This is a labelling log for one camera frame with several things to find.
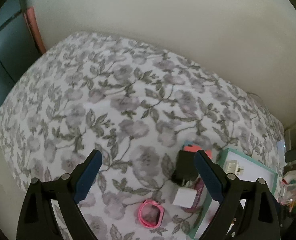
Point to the purple lighter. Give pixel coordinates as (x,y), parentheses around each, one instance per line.
(198,186)

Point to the clear glass cup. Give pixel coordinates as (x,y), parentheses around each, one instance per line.
(287,194)

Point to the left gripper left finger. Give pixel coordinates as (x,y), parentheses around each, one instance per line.
(85,174)

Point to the black power adapter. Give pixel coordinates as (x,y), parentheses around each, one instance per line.
(185,170)

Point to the white USB charger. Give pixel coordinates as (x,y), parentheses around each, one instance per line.
(182,196)

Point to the black plugged adapter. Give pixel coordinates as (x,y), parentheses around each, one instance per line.
(290,155)

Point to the white power strip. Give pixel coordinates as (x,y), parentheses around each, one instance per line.
(281,150)

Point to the pink kids watch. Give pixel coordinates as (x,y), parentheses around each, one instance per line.
(150,214)

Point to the floral grey white blanket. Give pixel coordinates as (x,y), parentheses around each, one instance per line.
(137,104)

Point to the pink board at wall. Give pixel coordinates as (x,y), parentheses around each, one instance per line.
(32,24)

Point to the teal shallow box tray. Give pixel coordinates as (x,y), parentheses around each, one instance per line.
(248,211)

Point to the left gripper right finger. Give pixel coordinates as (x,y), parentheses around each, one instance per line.
(211,173)

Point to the coral pink lighter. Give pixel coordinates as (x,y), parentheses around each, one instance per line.
(209,153)

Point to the white plastic clip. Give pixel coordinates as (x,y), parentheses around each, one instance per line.
(233,166)

